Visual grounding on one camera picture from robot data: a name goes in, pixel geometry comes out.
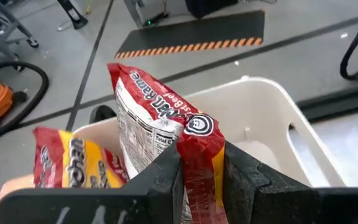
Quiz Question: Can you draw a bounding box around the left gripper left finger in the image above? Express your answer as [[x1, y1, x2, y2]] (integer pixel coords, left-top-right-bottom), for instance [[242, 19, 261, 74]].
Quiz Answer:
[[0, 142, 185, 224]]

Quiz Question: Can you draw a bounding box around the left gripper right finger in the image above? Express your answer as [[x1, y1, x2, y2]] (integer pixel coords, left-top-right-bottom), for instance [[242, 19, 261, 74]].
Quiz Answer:
[[222, 140, 358, 224]]

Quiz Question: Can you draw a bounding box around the red roast beef ramen pack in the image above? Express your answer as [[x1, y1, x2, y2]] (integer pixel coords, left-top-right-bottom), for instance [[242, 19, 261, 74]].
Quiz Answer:
[[32, 126, 131, 189], [106, 62, 229, 224]]

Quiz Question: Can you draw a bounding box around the white plastic bin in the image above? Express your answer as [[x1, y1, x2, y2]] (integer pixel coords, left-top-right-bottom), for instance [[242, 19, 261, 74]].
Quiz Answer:
[[73, 76, 347, 189]]

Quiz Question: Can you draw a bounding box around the black round caster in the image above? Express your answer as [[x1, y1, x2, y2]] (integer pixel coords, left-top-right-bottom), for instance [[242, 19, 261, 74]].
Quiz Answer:
[[89, 105, 117, 124]]

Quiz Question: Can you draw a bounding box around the grey metal cart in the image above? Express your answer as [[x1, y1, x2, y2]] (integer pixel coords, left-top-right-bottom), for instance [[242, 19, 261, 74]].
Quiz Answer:
[[0, 0, 40, 65]]

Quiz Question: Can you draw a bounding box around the black stand foot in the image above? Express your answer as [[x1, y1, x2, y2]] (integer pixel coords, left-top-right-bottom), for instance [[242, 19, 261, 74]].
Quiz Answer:
[[57, 0, 89, 30]]

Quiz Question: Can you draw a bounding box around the black power strip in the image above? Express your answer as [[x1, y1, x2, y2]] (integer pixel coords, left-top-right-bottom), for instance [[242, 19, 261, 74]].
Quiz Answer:
[[143, 11, 170, 27]]

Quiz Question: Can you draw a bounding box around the black hazard-striped floor mat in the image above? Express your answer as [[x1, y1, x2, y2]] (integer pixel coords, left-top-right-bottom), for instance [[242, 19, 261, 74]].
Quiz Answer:
[[114, 9, 265, 60]]

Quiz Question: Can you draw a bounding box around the black box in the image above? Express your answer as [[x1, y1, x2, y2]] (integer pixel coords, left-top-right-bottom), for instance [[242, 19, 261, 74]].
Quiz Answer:
[[184, 0, 239, 19]]

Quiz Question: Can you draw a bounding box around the black vacuum hose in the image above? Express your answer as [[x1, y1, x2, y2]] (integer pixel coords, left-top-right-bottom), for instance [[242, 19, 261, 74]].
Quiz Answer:
[[0, 60, 50, 147]]

